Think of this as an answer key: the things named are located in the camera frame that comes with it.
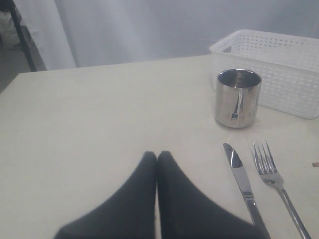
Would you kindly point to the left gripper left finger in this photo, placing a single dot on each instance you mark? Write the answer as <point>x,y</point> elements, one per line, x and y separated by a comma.
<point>128,214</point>

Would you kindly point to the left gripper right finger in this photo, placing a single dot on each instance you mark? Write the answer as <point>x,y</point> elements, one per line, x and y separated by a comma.
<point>187,213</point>

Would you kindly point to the silver metal table knife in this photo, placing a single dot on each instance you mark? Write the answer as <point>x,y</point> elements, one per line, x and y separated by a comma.
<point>244,185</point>

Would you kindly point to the silver metal fork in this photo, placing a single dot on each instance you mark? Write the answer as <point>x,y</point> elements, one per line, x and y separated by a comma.
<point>269,174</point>

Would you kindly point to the silver foil packet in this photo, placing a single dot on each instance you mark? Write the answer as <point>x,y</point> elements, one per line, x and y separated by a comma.
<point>237,96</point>

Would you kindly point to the white perforated plastic basket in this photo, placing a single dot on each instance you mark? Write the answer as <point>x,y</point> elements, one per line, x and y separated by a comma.
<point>288,65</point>

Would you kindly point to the grey backdrop curtain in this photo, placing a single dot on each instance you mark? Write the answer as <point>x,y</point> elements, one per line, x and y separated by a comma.
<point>82,33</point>

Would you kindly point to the black metal stand leg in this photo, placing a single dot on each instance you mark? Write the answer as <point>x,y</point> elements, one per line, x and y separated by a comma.
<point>24,45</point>

